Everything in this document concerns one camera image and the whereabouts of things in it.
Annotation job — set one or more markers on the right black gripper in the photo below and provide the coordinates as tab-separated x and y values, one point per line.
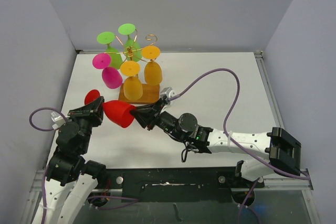
149	115

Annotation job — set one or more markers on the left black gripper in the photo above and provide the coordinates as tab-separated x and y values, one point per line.
94	110

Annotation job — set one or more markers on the red wine glass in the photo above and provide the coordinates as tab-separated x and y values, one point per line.
119	112

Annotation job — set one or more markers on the orange wine glass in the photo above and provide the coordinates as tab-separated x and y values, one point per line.
132	86
152	71

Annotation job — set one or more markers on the magenta wine glass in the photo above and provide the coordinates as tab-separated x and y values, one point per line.
110	75

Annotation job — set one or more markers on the green wine glass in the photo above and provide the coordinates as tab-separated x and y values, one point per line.
106	38
132	49

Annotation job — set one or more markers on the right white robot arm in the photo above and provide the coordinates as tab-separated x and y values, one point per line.
274	152

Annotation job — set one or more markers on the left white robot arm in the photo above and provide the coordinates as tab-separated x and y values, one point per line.
69	179

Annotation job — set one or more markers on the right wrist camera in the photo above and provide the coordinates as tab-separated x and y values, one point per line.
166	94

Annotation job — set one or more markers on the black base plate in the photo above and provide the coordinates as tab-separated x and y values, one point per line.
176	184

